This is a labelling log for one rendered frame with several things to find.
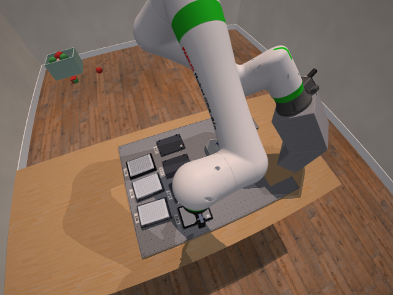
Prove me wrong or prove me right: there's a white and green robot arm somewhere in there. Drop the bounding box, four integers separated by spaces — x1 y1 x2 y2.
133 0 319 214

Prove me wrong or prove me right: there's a grey operator panel with coloured buttons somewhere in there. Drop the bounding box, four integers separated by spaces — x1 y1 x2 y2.
204 139 219 155

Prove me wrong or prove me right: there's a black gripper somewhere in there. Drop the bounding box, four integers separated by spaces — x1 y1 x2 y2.
194 213 206 229

